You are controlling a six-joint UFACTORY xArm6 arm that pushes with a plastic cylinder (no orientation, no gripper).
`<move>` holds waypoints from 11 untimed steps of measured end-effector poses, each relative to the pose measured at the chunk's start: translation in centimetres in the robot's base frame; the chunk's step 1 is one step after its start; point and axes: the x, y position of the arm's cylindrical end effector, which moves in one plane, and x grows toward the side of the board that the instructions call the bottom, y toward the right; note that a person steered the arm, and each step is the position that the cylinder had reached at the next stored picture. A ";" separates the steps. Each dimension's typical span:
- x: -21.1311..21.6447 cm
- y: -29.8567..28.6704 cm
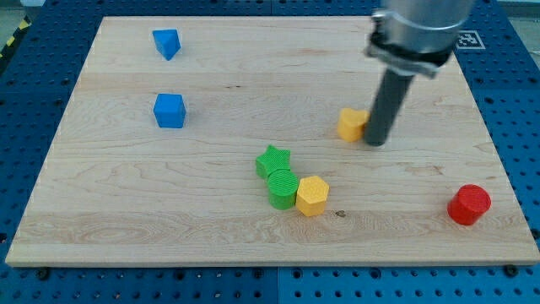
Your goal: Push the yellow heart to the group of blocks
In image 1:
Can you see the green star block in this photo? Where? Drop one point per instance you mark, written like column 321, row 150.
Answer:
column 273, row 159

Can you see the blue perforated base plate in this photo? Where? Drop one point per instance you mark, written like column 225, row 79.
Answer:
column 40, row 77

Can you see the red cylinder block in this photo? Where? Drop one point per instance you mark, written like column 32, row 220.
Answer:
column 469, row 204

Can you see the wooden board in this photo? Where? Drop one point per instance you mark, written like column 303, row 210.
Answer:
column 116, row 190

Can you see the blue triangular block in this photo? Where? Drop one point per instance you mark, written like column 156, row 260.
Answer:
column 167, row 42

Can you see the fiducial marker tag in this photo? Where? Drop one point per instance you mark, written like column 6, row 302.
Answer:
column 469, row 40

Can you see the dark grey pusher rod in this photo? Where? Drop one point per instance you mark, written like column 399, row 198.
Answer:
column 388, row 101

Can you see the green cylinder block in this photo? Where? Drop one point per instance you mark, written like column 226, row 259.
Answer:
column 282, row 187

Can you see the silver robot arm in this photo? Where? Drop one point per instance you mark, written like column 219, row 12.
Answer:
column 410, row 37

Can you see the yellow hexagon block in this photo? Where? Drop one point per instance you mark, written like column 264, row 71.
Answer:
column 311, row 197

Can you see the blue cube block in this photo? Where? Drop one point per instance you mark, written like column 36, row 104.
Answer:
column 169, row 110

